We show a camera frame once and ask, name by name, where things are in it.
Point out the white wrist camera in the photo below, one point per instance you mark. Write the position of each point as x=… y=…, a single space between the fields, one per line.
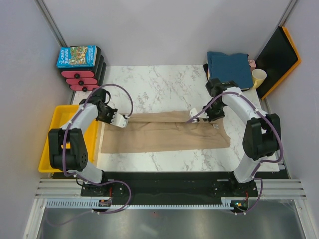
x=119 y=120
x=196 y=114

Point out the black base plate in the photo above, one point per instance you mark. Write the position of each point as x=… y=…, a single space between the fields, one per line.
x=171 y=187

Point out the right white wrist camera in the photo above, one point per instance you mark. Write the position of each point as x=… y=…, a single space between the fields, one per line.
x=196 y=114

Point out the pink box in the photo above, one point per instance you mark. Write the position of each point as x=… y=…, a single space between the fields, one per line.
x=252 y=64

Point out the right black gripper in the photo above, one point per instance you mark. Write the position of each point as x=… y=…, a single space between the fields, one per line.
x=212 y=117

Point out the black pink drawer unit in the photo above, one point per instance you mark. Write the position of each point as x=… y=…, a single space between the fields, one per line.
x=85 y=78

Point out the aluminium frame rail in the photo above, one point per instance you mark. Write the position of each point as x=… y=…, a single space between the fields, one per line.
x=58 y=188

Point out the beige t-shirt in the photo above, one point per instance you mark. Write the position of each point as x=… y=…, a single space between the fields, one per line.
x=166 y=131

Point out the white cable duct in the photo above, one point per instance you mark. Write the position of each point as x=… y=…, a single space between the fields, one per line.
x=99 y=204

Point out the yellow plastic bin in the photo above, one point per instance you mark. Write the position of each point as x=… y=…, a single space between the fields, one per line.
x=61 y=115

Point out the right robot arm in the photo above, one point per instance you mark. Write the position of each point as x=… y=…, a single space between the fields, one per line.
x=262 y=135

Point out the black orange tray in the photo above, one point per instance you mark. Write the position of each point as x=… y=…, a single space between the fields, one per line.
x=278 y=59

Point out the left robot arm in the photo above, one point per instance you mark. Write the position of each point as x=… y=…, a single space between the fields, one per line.
x=67 y=148

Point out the blue treehouse book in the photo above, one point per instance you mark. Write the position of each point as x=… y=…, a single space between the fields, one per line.
x=78 y=56

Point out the yellow mug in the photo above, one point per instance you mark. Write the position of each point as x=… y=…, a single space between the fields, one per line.
x=258 y=77

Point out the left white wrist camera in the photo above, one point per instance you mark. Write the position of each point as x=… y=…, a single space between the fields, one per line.
x=119 y=120

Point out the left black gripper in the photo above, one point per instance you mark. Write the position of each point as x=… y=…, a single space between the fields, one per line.
x=112 y=111

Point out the folded blue t-shirt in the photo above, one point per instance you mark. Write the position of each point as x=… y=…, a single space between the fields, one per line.
x=234 y=67

